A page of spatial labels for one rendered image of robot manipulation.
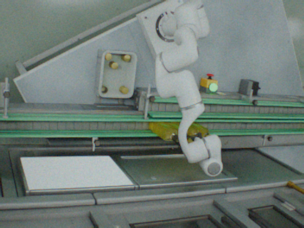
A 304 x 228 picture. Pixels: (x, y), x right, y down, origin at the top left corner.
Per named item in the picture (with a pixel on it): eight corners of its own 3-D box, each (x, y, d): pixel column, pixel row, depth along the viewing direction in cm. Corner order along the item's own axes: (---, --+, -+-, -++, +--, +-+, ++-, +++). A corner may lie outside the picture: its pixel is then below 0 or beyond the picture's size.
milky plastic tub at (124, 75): (93, 93, 189) (98, 97, 181) (98, 48, 184) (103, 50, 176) (126, 94, 196) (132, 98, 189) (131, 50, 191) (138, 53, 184)
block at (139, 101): (132, 107, 193) (136, 111, 187) (133, 89, 191) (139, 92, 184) (138, 107, 194) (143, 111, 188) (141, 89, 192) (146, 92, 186)
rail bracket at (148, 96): (136, 114, 187) (146, 122, 176) (141, 81, 183) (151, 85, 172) (142, 114, 188) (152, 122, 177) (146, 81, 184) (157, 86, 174)
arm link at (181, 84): (211, 92, 148) (177, 102, 155) (192, 40, 145) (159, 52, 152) (197, 104, 134) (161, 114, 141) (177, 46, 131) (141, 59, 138)
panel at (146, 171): (16, 162, 159) (25, 198, 129) (16, 155, 158) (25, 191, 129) (198, 157, 197) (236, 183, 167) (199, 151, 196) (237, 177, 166)
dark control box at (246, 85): (238, 91, 225) (246, 95, 218) (240, 78, 223) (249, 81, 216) (249, 92, 229) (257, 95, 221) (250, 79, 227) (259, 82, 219)
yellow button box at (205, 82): (198, 89, 214) (205, 92, 207) (200, 76, 212) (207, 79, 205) (209, 90, 216) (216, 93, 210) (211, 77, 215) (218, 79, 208)
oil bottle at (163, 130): (148, 129, 192) (167, 142, 173) (149, 117, 191) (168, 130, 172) (158, 129, 195) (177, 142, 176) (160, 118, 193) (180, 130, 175)
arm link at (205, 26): (180, 41, 177) (198, 41, 163) (171, 13, 172) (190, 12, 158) (196, 34, 180) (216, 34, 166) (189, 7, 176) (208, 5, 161)
